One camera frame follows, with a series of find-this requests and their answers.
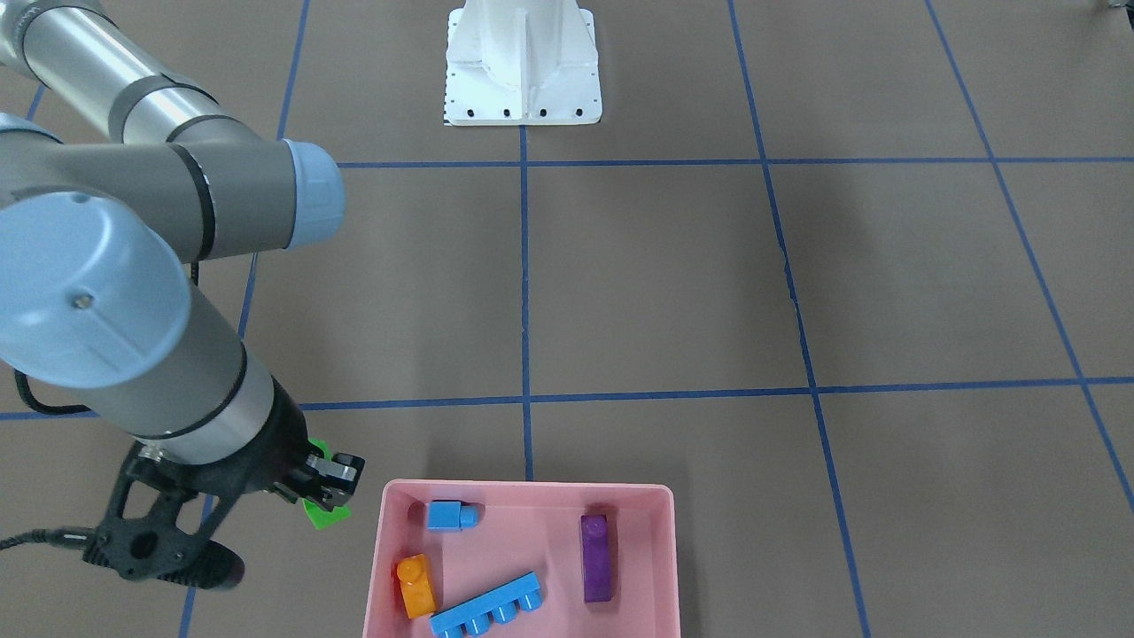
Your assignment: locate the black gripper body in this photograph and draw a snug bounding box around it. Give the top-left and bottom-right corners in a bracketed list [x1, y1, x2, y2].
[133, 381, 320, 497]

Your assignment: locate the green block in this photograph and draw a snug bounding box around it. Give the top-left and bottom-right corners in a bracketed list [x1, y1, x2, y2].
[301, 440, 352, 531]

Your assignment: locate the small blue block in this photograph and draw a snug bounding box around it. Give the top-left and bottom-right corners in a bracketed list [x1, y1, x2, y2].
[425, 500, 481, 533]

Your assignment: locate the orange block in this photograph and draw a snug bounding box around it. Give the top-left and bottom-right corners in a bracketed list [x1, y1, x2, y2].
[393, 553, 439, 620]

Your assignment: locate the long blue block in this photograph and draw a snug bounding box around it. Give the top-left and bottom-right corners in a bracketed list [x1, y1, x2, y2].
[430, 571, 544, 637]

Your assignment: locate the purple long block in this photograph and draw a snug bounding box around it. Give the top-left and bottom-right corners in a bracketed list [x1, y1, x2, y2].
[579, 514, 615, 604]

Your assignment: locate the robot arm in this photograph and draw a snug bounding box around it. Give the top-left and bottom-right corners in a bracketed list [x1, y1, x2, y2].
[3, 1, 363, 511]

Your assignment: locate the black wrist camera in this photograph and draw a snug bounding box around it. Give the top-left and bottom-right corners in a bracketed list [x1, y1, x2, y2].
[81, 441, 245, 592]

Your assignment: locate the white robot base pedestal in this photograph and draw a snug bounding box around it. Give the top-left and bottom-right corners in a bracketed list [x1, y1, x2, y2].
[443, 1, 603, 127]

